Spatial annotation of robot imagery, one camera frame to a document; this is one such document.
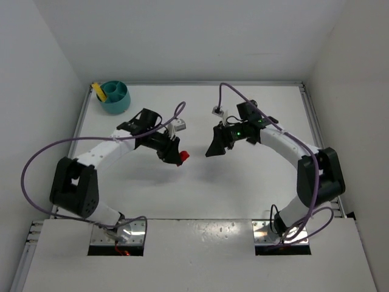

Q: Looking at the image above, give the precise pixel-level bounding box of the red lego brick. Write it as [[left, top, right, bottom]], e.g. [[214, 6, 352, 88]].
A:
[[179, 151, 190, 163]]

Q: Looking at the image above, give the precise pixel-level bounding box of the long yellow lego brick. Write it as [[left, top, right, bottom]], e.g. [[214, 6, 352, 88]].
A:
[[91, 83, 107, 103]]

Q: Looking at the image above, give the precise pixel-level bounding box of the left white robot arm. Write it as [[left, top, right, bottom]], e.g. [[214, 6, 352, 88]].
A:
[[50, 108, 189, 229]]

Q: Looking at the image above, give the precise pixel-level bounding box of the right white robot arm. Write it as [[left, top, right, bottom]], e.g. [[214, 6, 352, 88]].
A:
[[205, 100, 346, 236]]

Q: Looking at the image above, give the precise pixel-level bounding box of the teal divided round container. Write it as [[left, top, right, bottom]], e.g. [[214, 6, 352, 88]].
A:
[[97, 80, 131, 115]]

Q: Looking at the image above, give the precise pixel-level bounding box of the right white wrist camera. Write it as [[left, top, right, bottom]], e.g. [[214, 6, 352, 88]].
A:
[[212, 106, 229, 125]]

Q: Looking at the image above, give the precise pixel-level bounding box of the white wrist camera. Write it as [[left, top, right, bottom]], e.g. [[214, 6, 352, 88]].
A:
[[212, 106, 229, 125], [167, 118, 186, 138]]

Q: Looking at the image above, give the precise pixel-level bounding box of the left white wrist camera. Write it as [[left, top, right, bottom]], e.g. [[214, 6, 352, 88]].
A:
[[167, 118, 186, 138]]

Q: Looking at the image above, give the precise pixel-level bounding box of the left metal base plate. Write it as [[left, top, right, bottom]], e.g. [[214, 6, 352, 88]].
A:
[[90, 218, 146, 247]]

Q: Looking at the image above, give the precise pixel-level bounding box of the metal base plate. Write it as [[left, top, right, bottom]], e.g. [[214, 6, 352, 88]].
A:
[[252, 219, 310, 246], [90, 218, 146, 247]]

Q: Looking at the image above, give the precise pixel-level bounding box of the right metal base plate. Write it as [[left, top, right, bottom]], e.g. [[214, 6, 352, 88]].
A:
[[252, 219, 310, 246]]

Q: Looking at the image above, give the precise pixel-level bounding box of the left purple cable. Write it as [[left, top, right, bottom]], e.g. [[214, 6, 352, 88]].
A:
[[20, 101, 187, 229]]

